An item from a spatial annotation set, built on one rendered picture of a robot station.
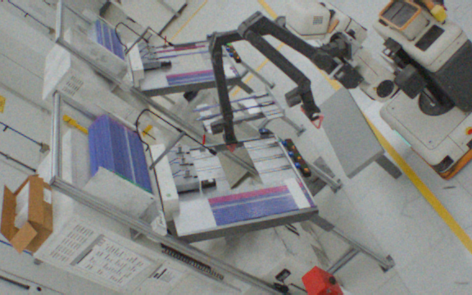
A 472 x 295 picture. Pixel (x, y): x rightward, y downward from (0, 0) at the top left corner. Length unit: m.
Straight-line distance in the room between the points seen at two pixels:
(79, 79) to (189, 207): 1.36
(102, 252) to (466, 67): 2.01
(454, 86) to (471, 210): 0.71
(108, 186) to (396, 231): 1.74
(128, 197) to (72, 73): 1.37
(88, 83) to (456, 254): 2.51
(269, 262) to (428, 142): 1.11
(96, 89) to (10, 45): 2.10
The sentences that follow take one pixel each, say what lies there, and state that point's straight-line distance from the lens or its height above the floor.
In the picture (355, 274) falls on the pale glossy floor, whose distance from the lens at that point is 3.34.
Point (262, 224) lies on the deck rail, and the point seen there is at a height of 0.91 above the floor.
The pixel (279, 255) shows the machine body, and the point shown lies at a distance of 2.90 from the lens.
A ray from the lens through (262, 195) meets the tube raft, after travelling 2.76.
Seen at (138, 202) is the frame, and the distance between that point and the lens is 2.51.
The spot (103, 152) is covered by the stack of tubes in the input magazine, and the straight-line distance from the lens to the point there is 2.59.
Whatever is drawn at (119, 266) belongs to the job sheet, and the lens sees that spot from 2.63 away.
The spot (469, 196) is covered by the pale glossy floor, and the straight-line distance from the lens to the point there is 3.17.
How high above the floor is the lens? 2.64
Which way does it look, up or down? 34 degrees down
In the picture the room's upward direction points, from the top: 56 degrees counter-clockwise
